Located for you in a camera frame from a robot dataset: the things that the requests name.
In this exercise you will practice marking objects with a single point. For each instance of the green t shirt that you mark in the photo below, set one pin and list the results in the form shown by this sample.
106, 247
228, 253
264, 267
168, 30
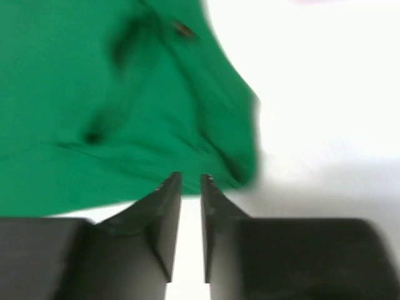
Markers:
102, 100

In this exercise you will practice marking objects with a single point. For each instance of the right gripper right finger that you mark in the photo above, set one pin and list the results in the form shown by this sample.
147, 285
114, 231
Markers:
291, 257

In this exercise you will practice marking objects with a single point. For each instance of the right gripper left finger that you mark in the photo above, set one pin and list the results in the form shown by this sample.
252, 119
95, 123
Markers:
127, 256

